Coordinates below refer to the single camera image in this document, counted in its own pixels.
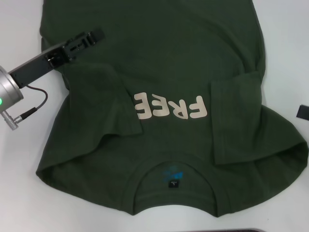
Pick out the dark green FREE t-shirt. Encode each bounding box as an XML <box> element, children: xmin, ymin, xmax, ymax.
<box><xmin>35</xmin><ymin>0</ymin><xmax>309</xmax><ymax>219</ymax></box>

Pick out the black cable with silver plug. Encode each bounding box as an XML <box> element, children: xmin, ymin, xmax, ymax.
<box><xmin>3</xmin><ymin>84</ymin><xmax>48</xmax><ymax>131</ymax></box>

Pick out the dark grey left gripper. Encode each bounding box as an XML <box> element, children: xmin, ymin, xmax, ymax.
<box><xmin>8</xmin><ymin>27</ymin><xmax>107</xmax><ymax>88</ymax></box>

